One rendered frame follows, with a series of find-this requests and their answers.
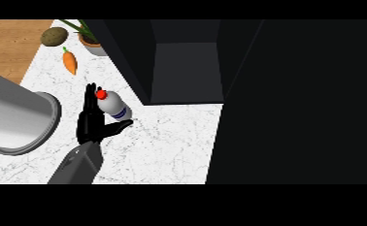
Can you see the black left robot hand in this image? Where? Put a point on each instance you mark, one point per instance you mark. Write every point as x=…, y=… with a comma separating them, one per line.
x=90, y=128

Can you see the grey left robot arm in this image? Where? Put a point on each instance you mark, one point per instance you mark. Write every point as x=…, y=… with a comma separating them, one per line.
x=78, y=165

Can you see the white red-capped water bottle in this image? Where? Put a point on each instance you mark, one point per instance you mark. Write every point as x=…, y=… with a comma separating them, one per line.
x=114, y=107

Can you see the dark grey open cabinet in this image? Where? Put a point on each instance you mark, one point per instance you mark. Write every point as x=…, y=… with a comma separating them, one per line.
x=181, y=65

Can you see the dark grey cabinet door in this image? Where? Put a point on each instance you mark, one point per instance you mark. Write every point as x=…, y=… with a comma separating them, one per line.
x=292, y=107

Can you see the large grey metal pot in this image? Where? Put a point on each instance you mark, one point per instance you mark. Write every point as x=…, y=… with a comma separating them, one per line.
x=24, y=120

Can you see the orange carrot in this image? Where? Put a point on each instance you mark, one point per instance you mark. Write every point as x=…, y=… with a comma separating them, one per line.
x=70, y=61

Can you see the potted green plant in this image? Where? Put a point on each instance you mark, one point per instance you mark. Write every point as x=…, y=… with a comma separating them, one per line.
x=90, y=40

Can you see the brown potato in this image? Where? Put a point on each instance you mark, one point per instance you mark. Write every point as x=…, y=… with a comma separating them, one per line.
x=53, y=36

